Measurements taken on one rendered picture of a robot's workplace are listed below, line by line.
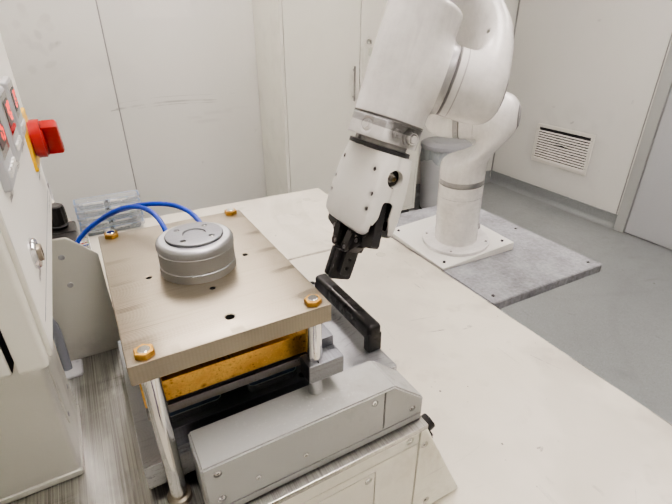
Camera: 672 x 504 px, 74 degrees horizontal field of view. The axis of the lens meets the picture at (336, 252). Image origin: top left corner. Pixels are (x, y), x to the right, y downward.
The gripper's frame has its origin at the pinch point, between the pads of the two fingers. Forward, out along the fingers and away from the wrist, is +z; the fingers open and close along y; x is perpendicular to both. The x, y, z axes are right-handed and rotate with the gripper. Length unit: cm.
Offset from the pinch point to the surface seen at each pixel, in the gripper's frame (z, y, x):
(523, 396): 18.7, -8.2, -41.7
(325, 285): 5.6, 4.8, -2.2
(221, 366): 8.0, -9.9, 17.0
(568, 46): -112, 188, -274
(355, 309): 5.3, -2.7, -2.6
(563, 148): -45, 173, -298
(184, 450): 17.4, -10.3, 18.7
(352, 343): 9.5, -4.2, -2.8
